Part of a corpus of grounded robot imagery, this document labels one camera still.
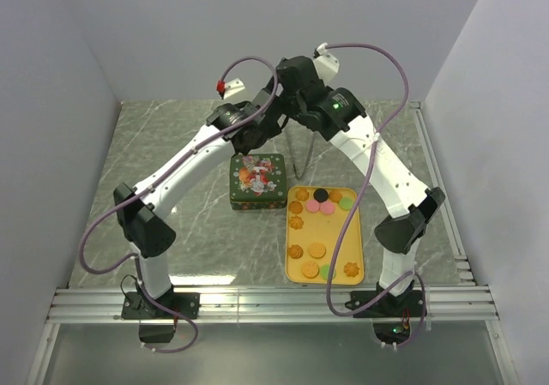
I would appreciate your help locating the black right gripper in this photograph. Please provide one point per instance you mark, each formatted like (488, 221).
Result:
(325, 90)

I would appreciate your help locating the orange flower cookie top-right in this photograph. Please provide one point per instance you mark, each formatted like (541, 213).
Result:
(335, 195)

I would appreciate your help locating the round dotted biscuit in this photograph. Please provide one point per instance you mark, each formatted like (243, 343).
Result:
(317, 250)
(310, 269)

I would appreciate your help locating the green christmas cookie tin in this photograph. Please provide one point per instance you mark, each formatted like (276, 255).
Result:
(257, 205)

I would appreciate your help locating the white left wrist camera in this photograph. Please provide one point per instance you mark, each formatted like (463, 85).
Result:
(232, 91)

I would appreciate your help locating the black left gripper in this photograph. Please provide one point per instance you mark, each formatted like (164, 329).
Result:
(275, 131)

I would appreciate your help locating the metal serving tongs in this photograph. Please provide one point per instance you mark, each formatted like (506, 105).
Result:
(301, 146)

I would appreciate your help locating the swirl butter cookie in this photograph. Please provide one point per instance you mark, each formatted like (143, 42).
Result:
(295, 251)

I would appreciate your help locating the pink round cookie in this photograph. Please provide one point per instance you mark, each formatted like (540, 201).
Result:
(327, 207)
(312, 206)

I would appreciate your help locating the round dotted biscuit middle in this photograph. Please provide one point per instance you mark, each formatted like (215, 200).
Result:
(317, 250)

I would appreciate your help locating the round dotted biscuit bottom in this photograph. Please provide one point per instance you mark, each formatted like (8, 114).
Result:
(310, 269)

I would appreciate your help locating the orange flower cookie bottom-right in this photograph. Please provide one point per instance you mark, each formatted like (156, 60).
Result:
(351, 269)

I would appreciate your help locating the aluminium frame rail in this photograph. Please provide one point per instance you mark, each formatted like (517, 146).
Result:
(266, 304)

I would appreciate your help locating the green round cookie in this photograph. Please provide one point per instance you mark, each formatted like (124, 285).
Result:
(346, 203)
(324, 272)

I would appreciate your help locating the yellow cookie tray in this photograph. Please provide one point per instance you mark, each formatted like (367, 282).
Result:
(325, 229)

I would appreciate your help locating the round brown cookie top-left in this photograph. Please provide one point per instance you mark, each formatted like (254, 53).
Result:
(295, 207)

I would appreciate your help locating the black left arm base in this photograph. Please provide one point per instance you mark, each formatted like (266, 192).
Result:
(137, 307)

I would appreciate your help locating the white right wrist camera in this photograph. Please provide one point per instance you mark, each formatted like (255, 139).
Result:
(326, 65)

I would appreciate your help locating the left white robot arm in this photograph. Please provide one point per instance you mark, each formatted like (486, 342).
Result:
(232, 128)

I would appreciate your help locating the gold tin lid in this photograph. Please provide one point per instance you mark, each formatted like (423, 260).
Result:
(258, 178)

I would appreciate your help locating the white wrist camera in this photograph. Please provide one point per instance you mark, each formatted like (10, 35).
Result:
(326, 65)
(232, 91)

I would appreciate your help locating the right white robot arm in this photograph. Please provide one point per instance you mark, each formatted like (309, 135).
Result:
(338, 116)

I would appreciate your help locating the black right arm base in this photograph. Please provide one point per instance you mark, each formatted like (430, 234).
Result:
(409, 304)

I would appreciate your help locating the orange flower cookie middle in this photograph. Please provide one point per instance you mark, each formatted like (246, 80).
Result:
(296, 222)

